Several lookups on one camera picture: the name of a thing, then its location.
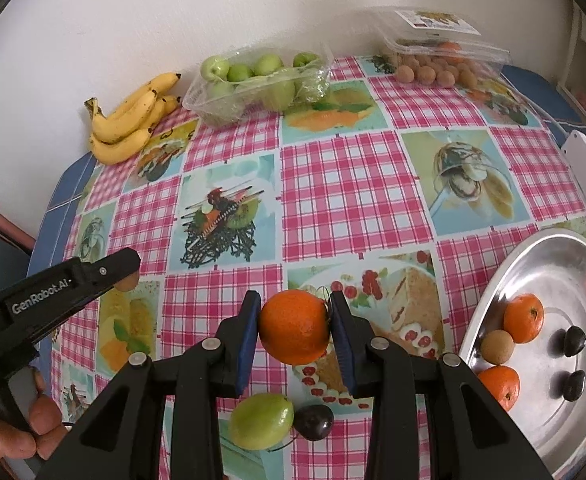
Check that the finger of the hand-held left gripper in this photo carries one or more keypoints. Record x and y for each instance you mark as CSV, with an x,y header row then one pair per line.
x,y
88,282

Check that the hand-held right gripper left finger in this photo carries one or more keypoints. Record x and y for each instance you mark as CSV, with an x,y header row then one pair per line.
x,y
248,342

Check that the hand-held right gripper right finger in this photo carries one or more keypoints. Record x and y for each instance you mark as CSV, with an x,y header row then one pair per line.
x,y
340,342

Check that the orange mandarin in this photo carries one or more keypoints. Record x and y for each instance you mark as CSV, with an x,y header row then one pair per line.
x,y
500,386
450,46
523,319
293,327

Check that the brown kiwi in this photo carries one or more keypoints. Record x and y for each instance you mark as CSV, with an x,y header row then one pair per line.
x,y
497,346

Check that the round steel bowl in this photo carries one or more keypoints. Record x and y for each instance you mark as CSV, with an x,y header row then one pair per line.
x,y
553,270

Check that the dark plum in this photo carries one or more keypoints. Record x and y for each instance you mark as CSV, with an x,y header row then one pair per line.
x,y
573,341
315,422
574,386

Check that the person's left hand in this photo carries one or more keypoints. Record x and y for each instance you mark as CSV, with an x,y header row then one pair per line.
x,y
45,422

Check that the pink framed chair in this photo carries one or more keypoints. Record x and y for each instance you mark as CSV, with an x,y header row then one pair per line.
x,y
3,225

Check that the yellow banana bunch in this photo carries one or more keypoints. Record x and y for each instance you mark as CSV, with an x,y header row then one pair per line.
x,y
123,140

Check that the clear plastic tray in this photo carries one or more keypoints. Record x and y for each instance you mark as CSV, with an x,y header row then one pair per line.
x,y
213,110

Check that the pile of green jujubes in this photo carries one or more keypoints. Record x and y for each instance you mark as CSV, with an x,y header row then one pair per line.
x,y
265,67

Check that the pile of brown longans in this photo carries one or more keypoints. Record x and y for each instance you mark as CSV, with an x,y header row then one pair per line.
x,y
425,73

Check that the clear plastic clamshell box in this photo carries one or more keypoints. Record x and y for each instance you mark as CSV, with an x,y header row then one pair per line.
x,y
438,20

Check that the white shelf unit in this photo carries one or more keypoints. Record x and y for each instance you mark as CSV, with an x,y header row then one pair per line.
x,y
580,50

